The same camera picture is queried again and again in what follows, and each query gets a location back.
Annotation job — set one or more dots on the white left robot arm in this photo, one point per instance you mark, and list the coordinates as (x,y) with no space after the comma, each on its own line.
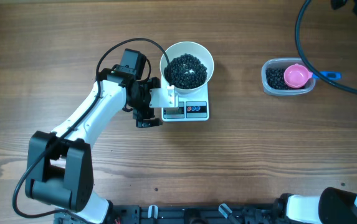
(59,164)

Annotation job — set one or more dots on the white bowl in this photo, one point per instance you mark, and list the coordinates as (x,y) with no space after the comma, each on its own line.
(186,47)

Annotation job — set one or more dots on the clear plastic container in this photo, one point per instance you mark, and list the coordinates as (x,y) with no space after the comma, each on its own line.
(284,63)

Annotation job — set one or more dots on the black beans in bowl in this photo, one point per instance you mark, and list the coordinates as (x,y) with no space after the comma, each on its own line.
(186,72)

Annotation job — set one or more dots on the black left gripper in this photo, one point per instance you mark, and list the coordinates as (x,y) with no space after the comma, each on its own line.
(139,115)

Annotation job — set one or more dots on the pink scoop with blue handle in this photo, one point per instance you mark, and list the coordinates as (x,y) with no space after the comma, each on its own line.
(296,76)

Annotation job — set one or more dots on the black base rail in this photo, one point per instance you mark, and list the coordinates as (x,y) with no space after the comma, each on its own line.
(248,214)

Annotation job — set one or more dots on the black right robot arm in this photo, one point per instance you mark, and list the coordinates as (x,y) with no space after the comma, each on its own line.
(333,205)

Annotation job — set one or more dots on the white digital kitchen scale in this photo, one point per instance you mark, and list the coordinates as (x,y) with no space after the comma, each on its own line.
(193,105)

